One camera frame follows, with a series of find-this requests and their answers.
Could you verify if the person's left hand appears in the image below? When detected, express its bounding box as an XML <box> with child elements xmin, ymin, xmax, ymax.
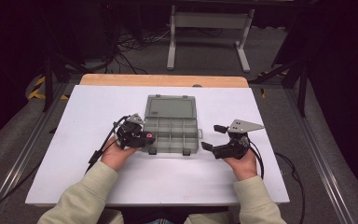
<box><xmin>100</xmin><ymin>136</ymin><xmax>139</xmax><ymax>172</ymax></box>

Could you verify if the white board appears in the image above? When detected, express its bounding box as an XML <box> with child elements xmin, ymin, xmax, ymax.
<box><xmin>24</xmin><ymin>84</ymin><xmax>291</xmax><ymax>207</ymax></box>

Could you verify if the white metal stand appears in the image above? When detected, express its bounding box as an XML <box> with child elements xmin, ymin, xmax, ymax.
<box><xmin>166</xmin><ymin>5</ymin><xmax>255</xmax><ymax>74</ymax></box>

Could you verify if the black tripod stand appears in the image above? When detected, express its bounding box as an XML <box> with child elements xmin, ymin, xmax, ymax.
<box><xmin>41</xmin><ymin>54</ymin><xmax>87</xmax><ymax>114</ymax></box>

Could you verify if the black floor cable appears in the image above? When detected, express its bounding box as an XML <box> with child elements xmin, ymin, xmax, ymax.
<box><xmin>0</xmin><ymin>161</ymin><xmax>43</xmax><ymax>222</ymax></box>

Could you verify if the wooden table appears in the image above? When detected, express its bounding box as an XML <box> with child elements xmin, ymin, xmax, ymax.
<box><xmin>78</xmin><ymin>73</ymin><xmax>250</xmax><ymax>89</ymax></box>

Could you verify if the bundle of floor cables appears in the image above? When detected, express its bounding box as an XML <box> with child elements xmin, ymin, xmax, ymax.
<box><xmin>103</xmin><ymin>26</ymin><xmax>225</xmax><ymax>76</ymax></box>

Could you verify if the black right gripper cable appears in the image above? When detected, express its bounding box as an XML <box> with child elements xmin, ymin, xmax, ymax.
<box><xmin>248</xmin><ymin>139</ymin><xmax>306</xmax><ymax>224</ymax></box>

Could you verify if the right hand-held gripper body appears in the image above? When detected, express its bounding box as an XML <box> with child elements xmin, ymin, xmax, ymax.
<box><xmin>213</xmin><ymin>119</ymin><xmax>265</xmax><ymax>161</ymax></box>

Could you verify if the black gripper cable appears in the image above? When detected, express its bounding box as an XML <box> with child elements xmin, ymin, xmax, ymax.
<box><xmin>84</xmin><ymin>115</ymin><xmax>131</xmax><ymax>175</ymax></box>
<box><xmin>248</xmin><ymin>139</ymin><xmax>306</xmax><ymax>224</ymax></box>

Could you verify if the person's right hand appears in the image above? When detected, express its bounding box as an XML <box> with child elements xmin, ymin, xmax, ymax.
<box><xmin>223</xmin><ymin>147</ymin><xmax>259</xmax><ymax>182</ymax></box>

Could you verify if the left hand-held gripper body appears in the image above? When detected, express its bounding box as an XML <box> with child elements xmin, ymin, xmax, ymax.
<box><xmin>115</xmin><ymin>113</ymin><xmax>148</xmax><ymax>150</ymax></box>

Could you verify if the black metal stand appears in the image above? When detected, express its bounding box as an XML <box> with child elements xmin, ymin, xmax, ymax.
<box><xmin>249</xmin><ymin>58</ymin><xmax>310</xmax><ymax>119</ymax></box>

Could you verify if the aluminium floor rail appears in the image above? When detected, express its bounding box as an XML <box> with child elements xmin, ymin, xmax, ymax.
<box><xmin>0</xmin><ymin>83</ymin><xmax>74</xmax><ymax>224</ymax></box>
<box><xmin>282</xmin><ymin>88</ymin><xmax>357</xmax><ymax>224</ymax></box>

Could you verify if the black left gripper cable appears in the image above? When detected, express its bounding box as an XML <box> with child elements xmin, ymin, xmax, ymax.
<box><xmin>84</xmin><ymin>115</ymin><xmax>131</xmax><ymax>175</ymax></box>

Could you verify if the grey plastic compartment box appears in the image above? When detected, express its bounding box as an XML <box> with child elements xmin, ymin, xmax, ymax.
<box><xmin>142</xmin><ymin>94</ymin><xmax>204</xmax><ymax>157</ymax></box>

